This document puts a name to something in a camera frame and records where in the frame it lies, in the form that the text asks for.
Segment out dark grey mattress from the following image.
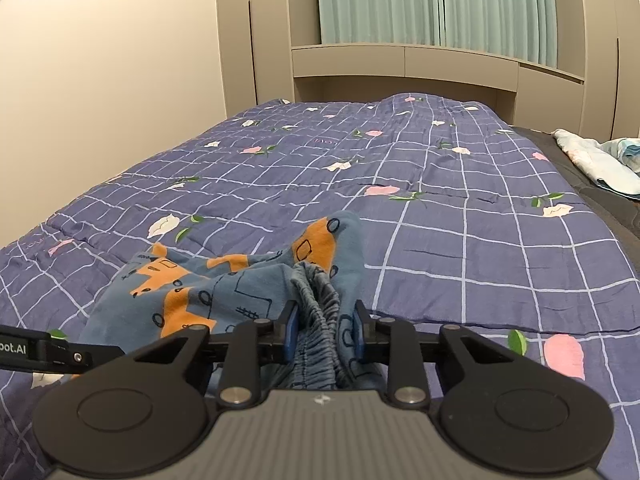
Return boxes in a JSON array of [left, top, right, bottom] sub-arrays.
[[509, 125, 640, 242]]

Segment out light blue crumpled cloth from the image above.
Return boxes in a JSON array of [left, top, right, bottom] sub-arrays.
[[551, 128, 640, 192]]

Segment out blue pants with orange print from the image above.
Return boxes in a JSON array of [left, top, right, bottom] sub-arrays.
[[77, 210, 387, 395]]

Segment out purple checked floral blanket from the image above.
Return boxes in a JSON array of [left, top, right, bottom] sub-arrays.
[[0, 92, 640, 480]]

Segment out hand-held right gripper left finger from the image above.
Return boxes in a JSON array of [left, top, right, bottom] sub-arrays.
[[131, 300, 302, 407]]

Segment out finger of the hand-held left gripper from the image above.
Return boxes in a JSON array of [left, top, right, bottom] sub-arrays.
[[0, 324, 127, 375]]

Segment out beige built-in cabinet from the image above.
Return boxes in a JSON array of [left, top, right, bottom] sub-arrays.
[[214, 0, 640, 142]]

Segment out teal curtain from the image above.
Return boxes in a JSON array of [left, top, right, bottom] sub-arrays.
[[439, 0, 559, 68], [315, 0, 444, 48]]

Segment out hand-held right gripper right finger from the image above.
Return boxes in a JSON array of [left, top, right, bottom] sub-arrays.
[[352, 299, 517, 407]]

